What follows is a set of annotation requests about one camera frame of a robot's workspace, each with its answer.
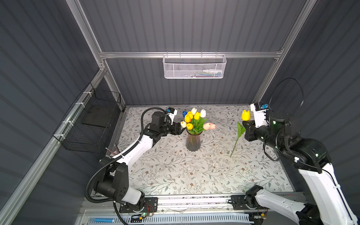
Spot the orange yellow artificial tulip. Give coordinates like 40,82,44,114
184,114,192,123

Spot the yellow tulip with stem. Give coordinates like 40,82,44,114
188,111,194,120
230,110,251,157

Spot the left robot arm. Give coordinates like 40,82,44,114
85,107,184,210

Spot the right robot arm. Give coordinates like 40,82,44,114
242,102,360,225

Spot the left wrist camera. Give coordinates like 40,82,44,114
166,107,178,122

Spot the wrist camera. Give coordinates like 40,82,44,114
166,107,178,122
250,102,269,128

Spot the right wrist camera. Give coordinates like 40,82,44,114
250,102,269,128

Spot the white wire mesh basket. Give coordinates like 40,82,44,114
162,54,227,79

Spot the black wire basket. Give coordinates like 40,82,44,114
53,85,122,153

